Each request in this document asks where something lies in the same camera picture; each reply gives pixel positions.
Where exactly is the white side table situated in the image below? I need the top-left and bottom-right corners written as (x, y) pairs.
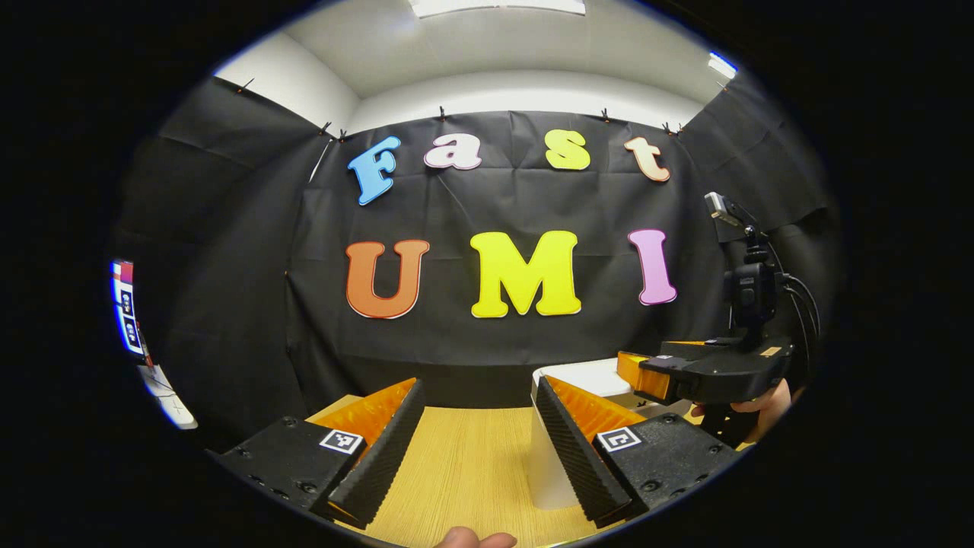
top-left (137, 364), bottom-right (200, 432)

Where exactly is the black backdrop cloth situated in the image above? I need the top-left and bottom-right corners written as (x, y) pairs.
top-left (114, 72), bottom-right (842, 450)

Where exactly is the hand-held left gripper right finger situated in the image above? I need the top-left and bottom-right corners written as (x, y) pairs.
top-left (535, 374), bottom-right (743, 527)

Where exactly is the wooden desktop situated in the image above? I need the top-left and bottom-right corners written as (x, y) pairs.
top-left (304, 392), bottom-right (762, 548)

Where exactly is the black cable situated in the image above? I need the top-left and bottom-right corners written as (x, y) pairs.
top-left (780, 272), bottom-right (823, 362)

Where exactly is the white desktop garbage bin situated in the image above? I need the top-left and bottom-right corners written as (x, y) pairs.
top-left (529, 358), bottom-right (695, 511)

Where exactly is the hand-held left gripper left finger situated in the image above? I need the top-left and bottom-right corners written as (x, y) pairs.
top-left (208, 378), bottom-right (426, 530)

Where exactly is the computer monitor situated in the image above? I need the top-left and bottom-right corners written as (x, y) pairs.
top-left (111, 259), bottom-right (147, 356)

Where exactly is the ceiling light panel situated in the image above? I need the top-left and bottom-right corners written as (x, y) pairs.
top-left (408, 0), bottom-right (587, 19)

